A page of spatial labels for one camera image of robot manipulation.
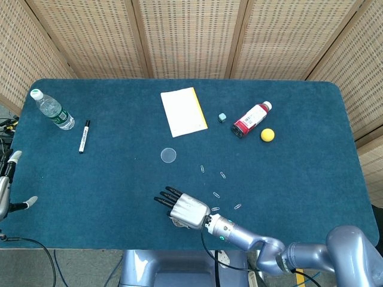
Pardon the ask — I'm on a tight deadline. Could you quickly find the woven folding screen panel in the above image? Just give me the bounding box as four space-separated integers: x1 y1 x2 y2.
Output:
306 0 383 207
131 0 249 80
0 0 74 116
25 0 154 80
229 0 364 81

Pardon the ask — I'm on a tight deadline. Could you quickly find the yellow ball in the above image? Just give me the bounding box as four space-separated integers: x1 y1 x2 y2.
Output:
260 127 275 142

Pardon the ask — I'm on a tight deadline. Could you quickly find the clear round plastic lid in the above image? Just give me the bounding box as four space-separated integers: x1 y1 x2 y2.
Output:
160 147 177 164

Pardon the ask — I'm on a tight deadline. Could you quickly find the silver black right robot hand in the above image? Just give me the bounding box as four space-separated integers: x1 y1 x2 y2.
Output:
153 186 212 230

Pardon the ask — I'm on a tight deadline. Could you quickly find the clear plastic water bottle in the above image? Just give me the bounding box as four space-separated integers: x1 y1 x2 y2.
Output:
29 88 75 131

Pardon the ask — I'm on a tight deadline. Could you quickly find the white black marker pen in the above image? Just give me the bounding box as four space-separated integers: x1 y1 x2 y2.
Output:
78 120 91 154

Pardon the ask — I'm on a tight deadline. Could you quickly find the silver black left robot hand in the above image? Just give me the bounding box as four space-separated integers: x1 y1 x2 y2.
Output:
0 150 39 222

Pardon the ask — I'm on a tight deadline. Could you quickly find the black cable on floor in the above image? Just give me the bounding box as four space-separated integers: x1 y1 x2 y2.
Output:
0 234 57 287

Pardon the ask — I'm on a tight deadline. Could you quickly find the silver robot torso base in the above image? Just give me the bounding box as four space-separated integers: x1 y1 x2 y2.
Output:
118 249 250 287

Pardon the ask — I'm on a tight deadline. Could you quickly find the red drink bottle white cap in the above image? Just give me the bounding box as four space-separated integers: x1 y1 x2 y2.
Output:
230 100 273 139

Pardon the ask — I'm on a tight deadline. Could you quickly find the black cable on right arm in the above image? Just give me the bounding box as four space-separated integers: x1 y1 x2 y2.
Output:
200 215 262 287

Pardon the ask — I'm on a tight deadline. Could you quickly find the blue cable on floor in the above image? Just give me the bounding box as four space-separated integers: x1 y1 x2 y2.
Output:
53 249 71 287

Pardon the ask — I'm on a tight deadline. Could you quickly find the white notepad yellow spine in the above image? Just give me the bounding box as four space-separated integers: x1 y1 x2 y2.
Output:
160 87 209 139

